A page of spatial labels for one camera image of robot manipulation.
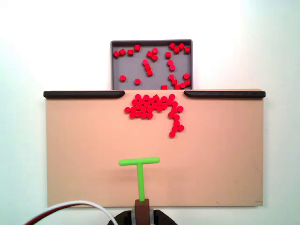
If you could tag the brown tool holder block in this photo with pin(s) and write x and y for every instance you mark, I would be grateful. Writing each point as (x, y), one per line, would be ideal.
(142, 211)

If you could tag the green T-shaped pusher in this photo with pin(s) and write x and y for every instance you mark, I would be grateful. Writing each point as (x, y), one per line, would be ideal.
(140, 182)

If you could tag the red cylindrical granule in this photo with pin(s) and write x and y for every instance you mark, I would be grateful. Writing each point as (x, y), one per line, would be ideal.
(187, 50)
(173, 109)
(149, 109)
(149, 72)
(164, 106)
(170, 62)
(150, 54)
(181, 46)
(168, 102)
(154, 106)
(122, 78)
(133, 109)
(172, 96)
(134, 102)
(138, 107)
(182, 85)
(127, 109)
(177, 87)
(171, 114)
(141, 101)
(122, 51)
(159, 108)
(172, 45)
(143, 109)
(147, 104)
(167, 55)
(137, 96)
(174, 82)
(187, 82)
(175, 128)
(186, 76)
(177, 122)
(137, 47)
(174, 103)
(155, 97)
(144, 115)
(116, 54)
(180, 127)
(149, 115)
(130, 52)
(137, 81)
(147, 66)
(180, 108)
(138, 114)
(154, 57)
(159, 102)
(145, 62)
(164, 87)
(176, 117)
(172, 134)
(176, 50)
(151, 100)
(155, 50)
(146, 97)
(171, 77)
(132, 115)
(172, 67)
(163, 98)

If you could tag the beige rectangular board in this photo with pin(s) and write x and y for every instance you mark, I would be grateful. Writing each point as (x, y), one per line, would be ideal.
(82, 152)

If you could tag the grey rectangular tray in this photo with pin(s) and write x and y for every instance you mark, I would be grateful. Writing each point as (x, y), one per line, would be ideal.
(131, 68)

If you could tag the black edge rail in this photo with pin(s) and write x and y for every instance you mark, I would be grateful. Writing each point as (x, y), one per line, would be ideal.
(82, 94)
(222, 94)

